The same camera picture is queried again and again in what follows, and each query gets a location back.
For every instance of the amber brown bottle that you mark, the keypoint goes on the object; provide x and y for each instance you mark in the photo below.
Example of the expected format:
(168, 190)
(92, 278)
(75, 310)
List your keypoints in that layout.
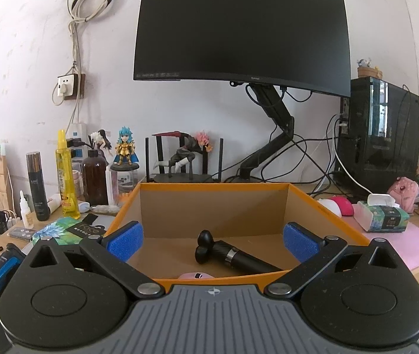
(95, 177)

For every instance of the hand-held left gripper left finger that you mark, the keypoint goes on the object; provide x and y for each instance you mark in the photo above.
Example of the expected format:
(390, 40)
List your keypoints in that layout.
(124, 241)

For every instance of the green floral tissue packet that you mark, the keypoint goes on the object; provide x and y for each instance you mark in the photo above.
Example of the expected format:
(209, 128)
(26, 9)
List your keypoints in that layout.
(56, 230)

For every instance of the small toy in basket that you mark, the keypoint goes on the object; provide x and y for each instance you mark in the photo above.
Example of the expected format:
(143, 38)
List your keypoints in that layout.
(369, 69)

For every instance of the white mouse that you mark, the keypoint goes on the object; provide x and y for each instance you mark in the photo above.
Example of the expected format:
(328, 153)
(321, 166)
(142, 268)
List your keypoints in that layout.
(329, 206)

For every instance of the green floral wet wipes pack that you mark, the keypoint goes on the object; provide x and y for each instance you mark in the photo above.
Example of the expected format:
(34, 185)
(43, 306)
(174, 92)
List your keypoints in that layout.
(381, 218)

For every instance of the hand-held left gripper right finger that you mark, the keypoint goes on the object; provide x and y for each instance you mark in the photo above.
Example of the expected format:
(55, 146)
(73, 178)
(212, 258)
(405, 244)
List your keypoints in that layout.
(300, 241)

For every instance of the black computer case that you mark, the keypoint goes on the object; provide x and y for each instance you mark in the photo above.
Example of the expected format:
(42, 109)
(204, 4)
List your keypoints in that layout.
(379, 136)

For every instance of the pink plush toy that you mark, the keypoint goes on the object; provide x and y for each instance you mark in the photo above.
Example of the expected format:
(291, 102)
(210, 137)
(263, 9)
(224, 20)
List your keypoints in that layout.
(403, 193)

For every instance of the small white dropper bottle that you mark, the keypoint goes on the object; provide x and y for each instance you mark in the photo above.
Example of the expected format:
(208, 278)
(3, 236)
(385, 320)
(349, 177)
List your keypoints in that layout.
(26, 212)

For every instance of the orange cardboard box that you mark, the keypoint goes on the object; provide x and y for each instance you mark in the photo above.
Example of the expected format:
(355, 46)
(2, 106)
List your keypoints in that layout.
(213, 210)

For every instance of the pink-haired figurine with scythe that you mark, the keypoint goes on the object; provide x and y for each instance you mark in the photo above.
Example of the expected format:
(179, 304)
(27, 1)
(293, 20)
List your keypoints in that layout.
(183, 156)

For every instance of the white wall socket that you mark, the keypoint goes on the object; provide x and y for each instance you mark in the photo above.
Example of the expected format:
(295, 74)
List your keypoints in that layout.
(67, 85)

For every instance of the black massage gun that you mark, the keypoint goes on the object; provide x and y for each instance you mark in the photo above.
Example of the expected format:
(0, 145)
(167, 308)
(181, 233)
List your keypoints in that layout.
(239, 258)

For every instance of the white power strip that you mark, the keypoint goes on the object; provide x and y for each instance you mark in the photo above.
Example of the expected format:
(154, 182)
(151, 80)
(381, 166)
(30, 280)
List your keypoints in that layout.
(78, 132)

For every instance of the black cosmetic bottle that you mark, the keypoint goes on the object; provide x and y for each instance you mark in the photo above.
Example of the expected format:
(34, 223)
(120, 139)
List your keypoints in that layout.
(38, 184)

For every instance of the magenta mouse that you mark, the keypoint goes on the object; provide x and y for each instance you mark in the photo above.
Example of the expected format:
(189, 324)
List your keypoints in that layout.
(344, 205)

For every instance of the clear jar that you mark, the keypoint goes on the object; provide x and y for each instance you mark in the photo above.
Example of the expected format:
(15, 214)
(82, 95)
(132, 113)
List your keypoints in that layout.
(123, 182)

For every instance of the pink desk mat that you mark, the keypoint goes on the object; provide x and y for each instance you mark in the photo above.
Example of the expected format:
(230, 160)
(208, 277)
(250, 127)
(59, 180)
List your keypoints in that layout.
(408, 247)

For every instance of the blue-haired gold armor figurine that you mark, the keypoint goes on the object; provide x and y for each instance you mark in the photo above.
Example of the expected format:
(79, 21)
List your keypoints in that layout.
(124, 149)

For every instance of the grey remote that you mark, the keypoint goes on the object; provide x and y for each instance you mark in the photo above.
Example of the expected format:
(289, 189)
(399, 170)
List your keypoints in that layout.
(22, 232)

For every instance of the yellow spray bottle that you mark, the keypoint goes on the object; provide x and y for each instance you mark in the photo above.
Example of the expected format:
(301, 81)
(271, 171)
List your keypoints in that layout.
(67, 177)

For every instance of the black curved monitor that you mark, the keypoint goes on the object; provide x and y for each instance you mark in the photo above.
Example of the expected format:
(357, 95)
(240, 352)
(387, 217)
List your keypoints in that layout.
(242, 25)

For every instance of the light pink mouse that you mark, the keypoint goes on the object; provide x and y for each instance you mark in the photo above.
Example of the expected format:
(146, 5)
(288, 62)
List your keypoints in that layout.
(196, 276)

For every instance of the grey printed mat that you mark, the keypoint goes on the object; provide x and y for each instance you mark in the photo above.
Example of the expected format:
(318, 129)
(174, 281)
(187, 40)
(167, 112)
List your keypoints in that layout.
(106, 223)

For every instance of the white tube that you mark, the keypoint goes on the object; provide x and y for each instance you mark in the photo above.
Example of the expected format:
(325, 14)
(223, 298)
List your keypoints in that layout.
(67, 205)

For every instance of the black-haired figurine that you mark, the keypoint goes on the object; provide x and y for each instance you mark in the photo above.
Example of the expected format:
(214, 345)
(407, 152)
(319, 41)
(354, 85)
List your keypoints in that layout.
(103, 142)

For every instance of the black router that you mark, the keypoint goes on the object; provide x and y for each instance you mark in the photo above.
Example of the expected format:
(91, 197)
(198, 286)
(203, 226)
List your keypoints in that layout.
(180, 178)

